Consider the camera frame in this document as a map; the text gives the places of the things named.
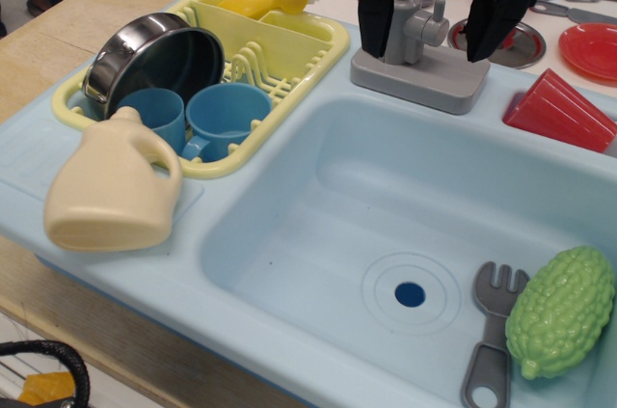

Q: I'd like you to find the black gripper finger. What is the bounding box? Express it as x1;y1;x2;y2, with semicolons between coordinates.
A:
465;0;536;63
358;0;394;58

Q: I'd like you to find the steel pot lid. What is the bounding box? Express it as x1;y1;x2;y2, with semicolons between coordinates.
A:
447;19;546;69

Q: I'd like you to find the grey toy spoon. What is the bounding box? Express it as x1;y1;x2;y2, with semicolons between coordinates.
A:
530;0;616;25

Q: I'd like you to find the green toy bitter gourd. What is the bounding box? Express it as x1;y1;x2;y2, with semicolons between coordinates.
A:
505;246;616;380

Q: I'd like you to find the grey toy faucet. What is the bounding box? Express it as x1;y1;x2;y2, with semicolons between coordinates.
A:
350;0;491;115

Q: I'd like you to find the steel pot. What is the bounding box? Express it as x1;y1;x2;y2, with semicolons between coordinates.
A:
82;13;225;119

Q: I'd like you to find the blue toy cup left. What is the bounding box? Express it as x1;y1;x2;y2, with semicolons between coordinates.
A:
120;88;186;155

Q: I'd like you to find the orange object bottom left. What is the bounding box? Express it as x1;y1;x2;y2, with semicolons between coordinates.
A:
17;371;75;406

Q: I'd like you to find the grey toy fork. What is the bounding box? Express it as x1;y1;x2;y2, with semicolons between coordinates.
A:
461;261;529;407

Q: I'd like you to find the light blue toy sink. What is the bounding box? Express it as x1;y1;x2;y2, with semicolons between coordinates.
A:
1;55;616;407

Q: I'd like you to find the brown shoe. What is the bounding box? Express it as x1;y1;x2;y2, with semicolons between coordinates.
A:
26;0;52;17

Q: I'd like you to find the cream toy detergent bottle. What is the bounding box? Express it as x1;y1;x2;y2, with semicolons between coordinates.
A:
43;107;182;252

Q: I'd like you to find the black braided cable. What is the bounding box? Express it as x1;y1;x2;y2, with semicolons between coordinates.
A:
0;340;92;408

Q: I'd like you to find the blue toy mug right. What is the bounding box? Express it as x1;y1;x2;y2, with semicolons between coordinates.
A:
181;83;272;162

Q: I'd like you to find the red toy cup lying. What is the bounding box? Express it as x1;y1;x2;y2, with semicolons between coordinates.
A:
503;69;616;155

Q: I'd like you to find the red toy plate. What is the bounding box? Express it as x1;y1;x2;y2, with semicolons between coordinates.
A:
558;22;616;85

